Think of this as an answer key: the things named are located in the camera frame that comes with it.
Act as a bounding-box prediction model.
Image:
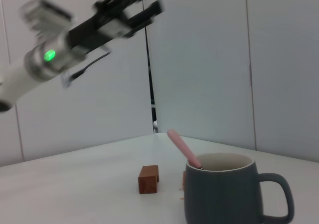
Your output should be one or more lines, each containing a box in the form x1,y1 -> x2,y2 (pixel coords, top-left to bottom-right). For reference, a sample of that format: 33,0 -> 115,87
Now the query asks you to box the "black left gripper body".
67,0 -> 135,57

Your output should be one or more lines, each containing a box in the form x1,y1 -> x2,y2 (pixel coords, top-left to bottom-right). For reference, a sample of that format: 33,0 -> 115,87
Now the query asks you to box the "pink handled metal spoon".
166,129 -> 203,170

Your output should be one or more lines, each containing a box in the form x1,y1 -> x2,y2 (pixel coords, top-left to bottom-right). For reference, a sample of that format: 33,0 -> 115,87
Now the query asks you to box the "dark grey ceramic mug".
183,152 -> 295,224

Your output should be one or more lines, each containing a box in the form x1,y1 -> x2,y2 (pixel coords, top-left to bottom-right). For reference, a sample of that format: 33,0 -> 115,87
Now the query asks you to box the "dark brown wooden rest block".
138,165 -> 160,195

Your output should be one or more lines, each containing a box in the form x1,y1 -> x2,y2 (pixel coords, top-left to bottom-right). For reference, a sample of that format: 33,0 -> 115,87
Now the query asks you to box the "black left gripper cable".
61,47 -> 112,89

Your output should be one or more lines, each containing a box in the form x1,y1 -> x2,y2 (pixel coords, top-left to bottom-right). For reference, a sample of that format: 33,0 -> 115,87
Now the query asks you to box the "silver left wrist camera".
19,0 -> 75,33

